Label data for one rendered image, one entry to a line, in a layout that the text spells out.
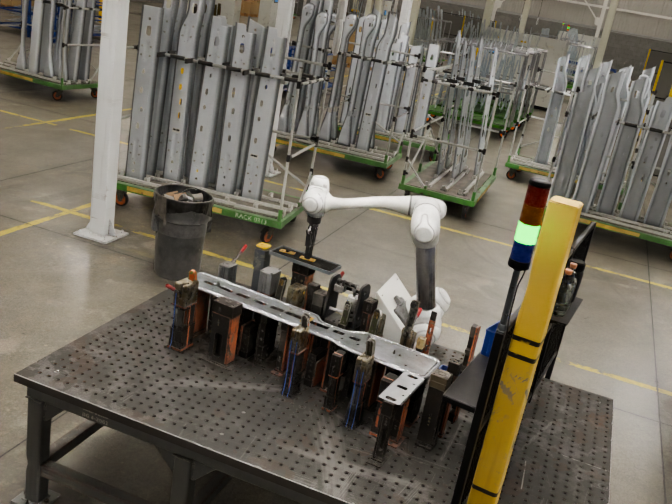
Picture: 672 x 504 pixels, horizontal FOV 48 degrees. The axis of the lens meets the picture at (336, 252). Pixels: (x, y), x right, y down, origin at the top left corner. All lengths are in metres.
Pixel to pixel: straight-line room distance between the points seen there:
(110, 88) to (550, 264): 4.98
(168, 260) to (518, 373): 4.12
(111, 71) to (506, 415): 4.97
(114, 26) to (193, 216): 1.76
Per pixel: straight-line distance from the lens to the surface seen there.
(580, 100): 10.14
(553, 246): 2.59
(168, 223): 6.26
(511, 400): 2.81
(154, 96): 7.97
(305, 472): 3.16
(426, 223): 3.61
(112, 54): 6.86
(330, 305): 3.82
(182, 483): 3.43
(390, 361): 3.44
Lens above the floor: 2.55
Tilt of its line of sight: 20 degrees down
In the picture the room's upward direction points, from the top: 10 degrees clockwise
